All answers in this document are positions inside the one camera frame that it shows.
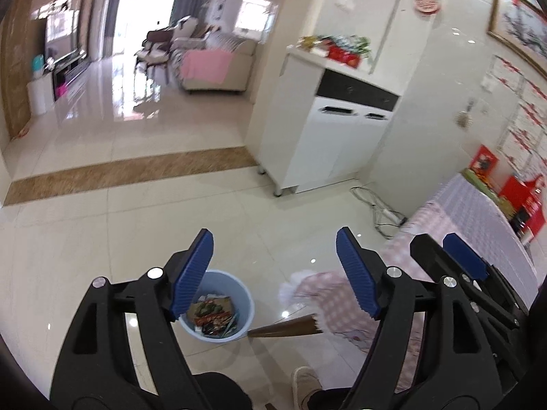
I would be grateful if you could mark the television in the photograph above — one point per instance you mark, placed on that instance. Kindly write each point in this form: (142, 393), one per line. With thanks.
(64, 34)

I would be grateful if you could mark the pink grey checked tablecloth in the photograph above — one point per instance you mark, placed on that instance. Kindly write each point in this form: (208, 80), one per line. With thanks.
(329, 294)

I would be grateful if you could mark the beige sofa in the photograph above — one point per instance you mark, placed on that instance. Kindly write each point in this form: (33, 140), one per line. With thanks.
(243, 68)

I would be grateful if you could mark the television cabinet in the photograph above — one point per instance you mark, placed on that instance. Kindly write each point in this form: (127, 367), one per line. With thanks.
(72, 74)

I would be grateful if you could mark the person's beige slipper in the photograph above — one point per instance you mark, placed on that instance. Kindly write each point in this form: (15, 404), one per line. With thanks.
(305, 384)

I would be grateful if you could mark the light blue plastic bin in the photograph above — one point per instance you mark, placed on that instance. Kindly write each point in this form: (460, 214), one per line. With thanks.
(240, 290)

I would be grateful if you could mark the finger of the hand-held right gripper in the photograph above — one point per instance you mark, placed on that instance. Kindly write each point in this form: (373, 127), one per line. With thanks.
(427, 256)
(466, 256)

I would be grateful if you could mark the gold framed blossom painting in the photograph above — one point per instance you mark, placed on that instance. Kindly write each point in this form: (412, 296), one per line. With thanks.
(521, 25)

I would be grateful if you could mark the white floor air conditioner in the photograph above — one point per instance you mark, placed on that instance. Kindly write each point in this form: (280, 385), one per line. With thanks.
(100, 25)

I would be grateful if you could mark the white cabinet with black panel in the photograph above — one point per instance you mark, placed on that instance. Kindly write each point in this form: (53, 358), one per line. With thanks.
(337, 149)

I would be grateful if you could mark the dark chair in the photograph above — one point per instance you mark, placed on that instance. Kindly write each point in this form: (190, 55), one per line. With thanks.
(156, 38)

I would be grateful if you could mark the dark wrapper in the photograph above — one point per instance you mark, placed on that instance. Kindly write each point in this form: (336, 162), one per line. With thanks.
(223, 329)

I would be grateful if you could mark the red picture card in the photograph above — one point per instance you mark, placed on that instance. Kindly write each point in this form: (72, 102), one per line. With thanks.
(484, 163)

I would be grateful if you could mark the rows of wall certificates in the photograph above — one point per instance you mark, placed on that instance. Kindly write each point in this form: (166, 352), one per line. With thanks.
(527, 111)

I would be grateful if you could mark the small hanging wall ornament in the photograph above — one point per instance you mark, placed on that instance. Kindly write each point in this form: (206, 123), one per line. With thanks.
(463, 119)

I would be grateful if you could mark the white appliance with teal top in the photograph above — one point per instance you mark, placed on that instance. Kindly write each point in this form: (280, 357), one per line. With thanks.
(39, 89)

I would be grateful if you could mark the brown wooden table leg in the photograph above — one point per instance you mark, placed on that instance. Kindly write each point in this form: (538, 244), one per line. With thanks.
(286, 328)

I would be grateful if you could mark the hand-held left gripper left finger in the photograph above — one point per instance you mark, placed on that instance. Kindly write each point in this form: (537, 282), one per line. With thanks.
(192, 277)

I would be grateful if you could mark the red green snack wrapper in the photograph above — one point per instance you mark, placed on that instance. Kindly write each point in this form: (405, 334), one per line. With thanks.
(213, 309)

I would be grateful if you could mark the pink blanket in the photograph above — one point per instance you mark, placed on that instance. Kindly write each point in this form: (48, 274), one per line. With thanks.
(205, 66)

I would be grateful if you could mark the large red gift box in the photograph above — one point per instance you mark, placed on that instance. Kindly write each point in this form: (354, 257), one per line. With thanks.
(523, 200)

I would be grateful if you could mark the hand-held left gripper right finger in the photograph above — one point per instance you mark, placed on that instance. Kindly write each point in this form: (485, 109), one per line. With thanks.
(354, 277)

